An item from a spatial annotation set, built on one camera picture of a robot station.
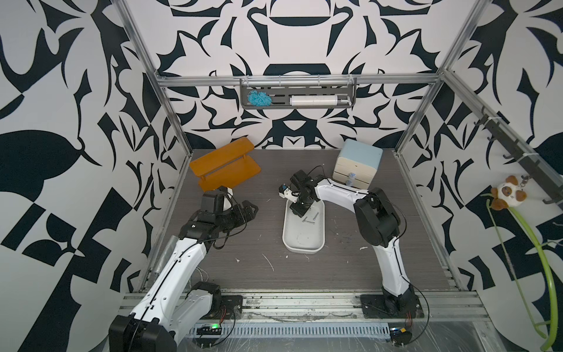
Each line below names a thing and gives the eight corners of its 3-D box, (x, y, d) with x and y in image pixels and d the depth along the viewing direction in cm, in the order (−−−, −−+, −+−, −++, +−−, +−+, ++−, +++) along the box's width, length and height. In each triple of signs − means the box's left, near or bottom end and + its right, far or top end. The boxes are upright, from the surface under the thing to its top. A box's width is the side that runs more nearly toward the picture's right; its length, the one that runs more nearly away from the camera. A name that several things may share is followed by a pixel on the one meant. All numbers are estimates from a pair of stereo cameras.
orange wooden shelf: (207, 200, 103) (198, 182, 92) (193, 176, 113) (183, 156, 102) (261, 171, 115) (259, 152, 104) (244, 151, 124) (240, 131, 113)
